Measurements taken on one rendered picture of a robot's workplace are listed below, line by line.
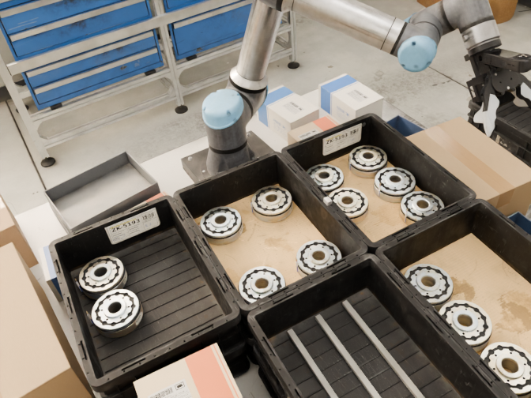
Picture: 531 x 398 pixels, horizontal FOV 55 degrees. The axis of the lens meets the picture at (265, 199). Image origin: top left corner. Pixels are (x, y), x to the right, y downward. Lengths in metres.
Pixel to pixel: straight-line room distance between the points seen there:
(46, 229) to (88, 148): 1.53
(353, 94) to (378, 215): 0.61
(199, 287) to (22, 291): 0.38
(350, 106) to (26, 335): 1.16
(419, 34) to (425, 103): 2.01
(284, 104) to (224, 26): 1.46
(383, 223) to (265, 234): 0.29
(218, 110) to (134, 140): 1.69
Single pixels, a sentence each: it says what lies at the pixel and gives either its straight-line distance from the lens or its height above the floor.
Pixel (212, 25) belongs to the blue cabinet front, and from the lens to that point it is 3.11.
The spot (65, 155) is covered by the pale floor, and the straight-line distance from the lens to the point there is 3.14.
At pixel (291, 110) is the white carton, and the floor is 0.79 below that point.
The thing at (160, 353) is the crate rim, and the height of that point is 0.93.
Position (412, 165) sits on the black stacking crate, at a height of 0.88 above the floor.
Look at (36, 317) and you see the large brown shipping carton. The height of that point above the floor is 0.90.
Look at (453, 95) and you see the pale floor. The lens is 3.30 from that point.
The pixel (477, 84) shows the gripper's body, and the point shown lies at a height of 1.10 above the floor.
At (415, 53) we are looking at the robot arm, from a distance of 1.17.
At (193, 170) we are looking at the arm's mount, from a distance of 1.59.
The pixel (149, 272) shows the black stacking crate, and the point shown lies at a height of 0.83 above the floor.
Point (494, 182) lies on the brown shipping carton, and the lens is 1.40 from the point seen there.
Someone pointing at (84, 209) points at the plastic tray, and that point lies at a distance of 1.57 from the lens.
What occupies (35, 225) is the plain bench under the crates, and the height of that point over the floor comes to 0.70.
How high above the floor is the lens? 1.77
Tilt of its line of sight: 44 degrees down
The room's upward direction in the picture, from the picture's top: 6 degrees counter-clockwise
